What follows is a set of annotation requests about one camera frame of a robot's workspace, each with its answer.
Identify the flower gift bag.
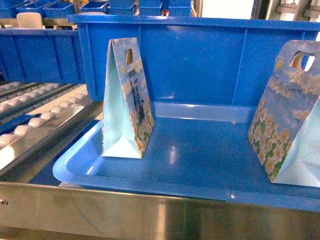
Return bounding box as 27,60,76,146
248,40,320,187
102,37,155,159

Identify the white roller conveyor track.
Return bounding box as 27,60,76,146
0,85,91,171

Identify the blue plastic tray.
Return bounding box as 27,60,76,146
52,102,320,212

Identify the large blue crate behind tray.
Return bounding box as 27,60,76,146
68,14,320,106

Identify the blue crate at left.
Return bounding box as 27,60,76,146
0,28,86,84

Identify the steel shelf front rail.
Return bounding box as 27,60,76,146
0,182,320,240

